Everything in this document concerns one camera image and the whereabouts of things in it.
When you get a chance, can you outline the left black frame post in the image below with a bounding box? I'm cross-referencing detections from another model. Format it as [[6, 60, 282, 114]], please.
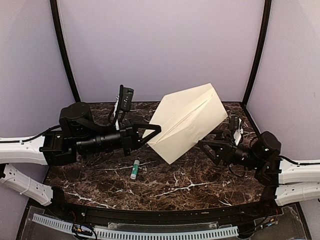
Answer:
[[49, 0, 81, 102]]

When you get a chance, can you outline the cream envelope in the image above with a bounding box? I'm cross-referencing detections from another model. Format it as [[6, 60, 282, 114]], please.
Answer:
[[147, 83, 228, 165]]

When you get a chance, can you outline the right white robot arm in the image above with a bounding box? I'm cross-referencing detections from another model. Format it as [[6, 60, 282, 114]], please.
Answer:
[[198, 130, 320, 217]]

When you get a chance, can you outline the black frame post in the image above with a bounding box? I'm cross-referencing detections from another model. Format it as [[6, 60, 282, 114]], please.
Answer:
[[49, 0, 81, 102], [241, 0, 272, 108]]

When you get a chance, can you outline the black front rail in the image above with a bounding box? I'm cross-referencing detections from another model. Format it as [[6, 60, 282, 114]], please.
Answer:
[[45, 201, 283, 226]]

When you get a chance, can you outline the right black frame post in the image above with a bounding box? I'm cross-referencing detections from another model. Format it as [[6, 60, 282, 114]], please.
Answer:
[[241, 0, 272, 108]]

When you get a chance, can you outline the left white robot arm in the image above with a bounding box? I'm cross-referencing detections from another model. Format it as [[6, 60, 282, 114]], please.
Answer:
[[0, 102, 161, 218]]

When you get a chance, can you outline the white slotted cable duct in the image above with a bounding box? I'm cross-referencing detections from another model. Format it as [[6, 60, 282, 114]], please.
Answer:
[[32, 213, 239, 240]]

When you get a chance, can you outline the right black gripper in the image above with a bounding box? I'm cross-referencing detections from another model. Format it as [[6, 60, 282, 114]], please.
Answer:
[[197, 129, 263, 170]]

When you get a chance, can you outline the green white glue stick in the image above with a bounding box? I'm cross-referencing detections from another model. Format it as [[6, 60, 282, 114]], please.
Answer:
[[130, 160, 140, 180]]

